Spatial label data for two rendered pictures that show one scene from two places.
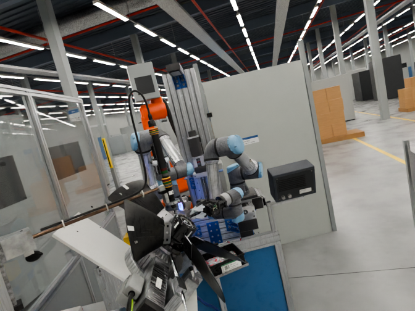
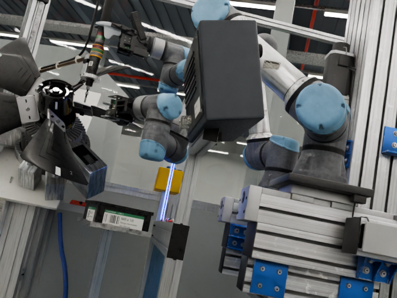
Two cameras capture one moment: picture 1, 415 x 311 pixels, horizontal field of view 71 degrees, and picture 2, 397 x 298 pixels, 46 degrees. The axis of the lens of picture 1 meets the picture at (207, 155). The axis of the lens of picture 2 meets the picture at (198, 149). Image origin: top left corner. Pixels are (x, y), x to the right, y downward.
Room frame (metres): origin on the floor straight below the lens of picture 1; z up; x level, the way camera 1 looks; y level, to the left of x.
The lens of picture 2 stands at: (1.65, -1.40, 0.85)
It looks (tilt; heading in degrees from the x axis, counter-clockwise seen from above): 10 degrees up; 86
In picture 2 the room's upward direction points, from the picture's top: 11 degrees clockwise
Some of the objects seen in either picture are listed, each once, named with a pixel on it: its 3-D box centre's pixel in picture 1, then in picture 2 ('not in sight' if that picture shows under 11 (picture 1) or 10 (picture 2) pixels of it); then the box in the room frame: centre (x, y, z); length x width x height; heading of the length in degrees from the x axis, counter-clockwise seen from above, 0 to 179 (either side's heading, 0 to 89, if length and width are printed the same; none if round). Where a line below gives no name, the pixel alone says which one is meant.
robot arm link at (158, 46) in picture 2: not in sight; (156, 48); (1.55, 0.26, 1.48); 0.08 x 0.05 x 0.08; 102
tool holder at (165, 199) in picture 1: (168, 194); (91, 67); (1.34, 0.22, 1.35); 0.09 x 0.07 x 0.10; 127
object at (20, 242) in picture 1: (15, 244); not in sight; (0.97, 0.72, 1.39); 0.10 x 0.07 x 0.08; 127
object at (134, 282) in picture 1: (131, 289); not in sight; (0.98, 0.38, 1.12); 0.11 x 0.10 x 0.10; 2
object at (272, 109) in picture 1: (268, 152); not in sight; (3.18, -0.67, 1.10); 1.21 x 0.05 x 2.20; 92
